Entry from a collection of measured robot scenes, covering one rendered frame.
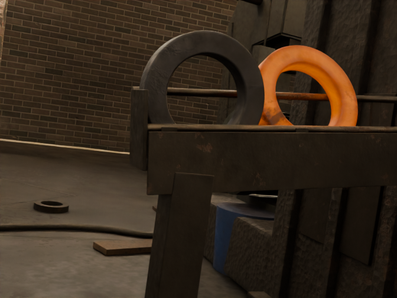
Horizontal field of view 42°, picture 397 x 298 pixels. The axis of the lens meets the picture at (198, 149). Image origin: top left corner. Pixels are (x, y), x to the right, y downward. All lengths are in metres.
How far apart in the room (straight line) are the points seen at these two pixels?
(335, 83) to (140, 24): 6.23
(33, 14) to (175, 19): 1.85
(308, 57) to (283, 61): 0.05
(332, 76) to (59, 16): 6.11
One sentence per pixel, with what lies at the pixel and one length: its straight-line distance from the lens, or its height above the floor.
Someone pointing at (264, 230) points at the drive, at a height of 0.25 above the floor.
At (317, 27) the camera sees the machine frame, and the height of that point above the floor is 0.92.
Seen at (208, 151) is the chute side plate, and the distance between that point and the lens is 0.71.
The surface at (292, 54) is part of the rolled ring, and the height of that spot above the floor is 0.73.
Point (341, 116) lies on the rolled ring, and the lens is 0.86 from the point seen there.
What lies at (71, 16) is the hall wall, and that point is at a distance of 6.88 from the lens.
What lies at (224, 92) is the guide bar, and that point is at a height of 0.65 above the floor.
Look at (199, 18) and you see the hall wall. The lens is 7.32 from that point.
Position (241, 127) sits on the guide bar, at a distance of 0.73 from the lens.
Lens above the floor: 0.61
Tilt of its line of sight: 3 degrees down
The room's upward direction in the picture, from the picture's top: 8 degrees clockwise
